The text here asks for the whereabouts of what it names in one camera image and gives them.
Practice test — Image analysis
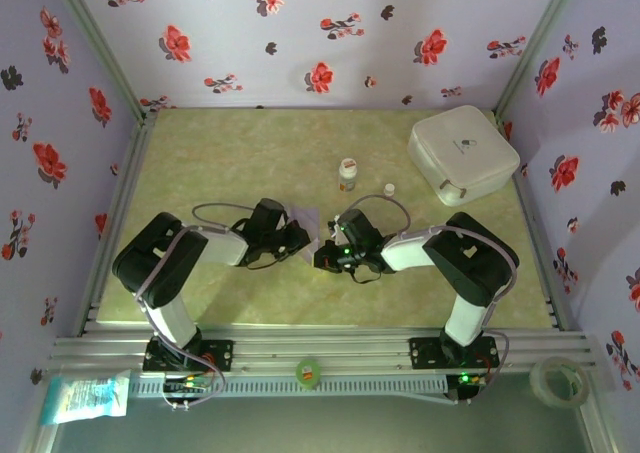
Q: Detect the purple paper sheet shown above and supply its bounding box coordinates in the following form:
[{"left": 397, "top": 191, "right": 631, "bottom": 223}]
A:
[{"left": 289, "top": 205, "right": 322, "bottom": 269}]

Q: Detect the aluminium frame post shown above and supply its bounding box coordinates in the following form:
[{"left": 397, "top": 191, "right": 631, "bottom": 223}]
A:
[
  {"left": 47, "top": 0, "right": 147, "bottom": 120},
  {"left": 492, "top": 0, "right": 584, "bottom": 115}
]

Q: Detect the blue white plastic packet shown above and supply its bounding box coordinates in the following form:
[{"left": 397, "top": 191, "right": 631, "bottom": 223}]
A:
[{"left": 39, "top": 369, "right": 132, "bottom": 427}]

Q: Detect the large white pill bottle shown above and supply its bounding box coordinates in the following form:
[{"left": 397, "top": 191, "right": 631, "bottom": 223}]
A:
[{"left": 338, "top": 157, "right": 358, "bottom": 195}]

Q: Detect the clear tape roll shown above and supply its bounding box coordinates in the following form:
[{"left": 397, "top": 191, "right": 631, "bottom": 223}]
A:
[{"left": 528, "top": 356, "right": 591, "bottom": 410}]

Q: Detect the grey right arm cable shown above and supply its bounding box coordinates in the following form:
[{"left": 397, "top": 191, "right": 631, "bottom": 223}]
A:
[{"left": 343, "top": 195, "right": 520, "bottom": 405}]

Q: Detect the small controller board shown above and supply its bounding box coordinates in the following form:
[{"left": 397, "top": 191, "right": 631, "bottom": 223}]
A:
[
  {"left": 162, "top": 372, "right": 214, "bottom": 397},
  {"left": 455, "top": 371, "right": 490, "bottom": 390}
]

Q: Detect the grey slotted cable duct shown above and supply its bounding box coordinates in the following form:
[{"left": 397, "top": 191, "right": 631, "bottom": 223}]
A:
[{"left": 128, "top": 374, "right": 450, "bottom": 400}]

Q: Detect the aluminium frame bar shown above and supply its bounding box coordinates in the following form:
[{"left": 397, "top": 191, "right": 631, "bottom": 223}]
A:
[
  {"left": 17, "top": 407, "right": 69, "bottom": 453},
  {"left": 578, "top": 401, "right": 621, "bottom": 453}
]

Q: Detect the aluminium side rail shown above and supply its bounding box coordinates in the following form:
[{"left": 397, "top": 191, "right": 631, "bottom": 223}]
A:
[
  {"left": 73, "top": 110, "right": 160, "bottom": 337},
  {"left": 493, "top": 110, "right": 570, "bottom": 332}
]

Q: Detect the green tape roll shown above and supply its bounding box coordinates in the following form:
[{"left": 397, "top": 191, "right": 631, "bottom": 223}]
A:
[{"left": 295, "top": 356, "right": 322, "bottom": 391}]

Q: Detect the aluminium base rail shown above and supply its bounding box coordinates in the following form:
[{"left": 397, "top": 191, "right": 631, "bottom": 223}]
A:
[{"left": 48, "top": 328, "right": 600, "bottom": 375}]

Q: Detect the white zippered case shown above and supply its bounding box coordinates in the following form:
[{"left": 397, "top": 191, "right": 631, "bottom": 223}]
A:
[{"left": 406, "top": 104, "right": 522, "bottom": 208}]

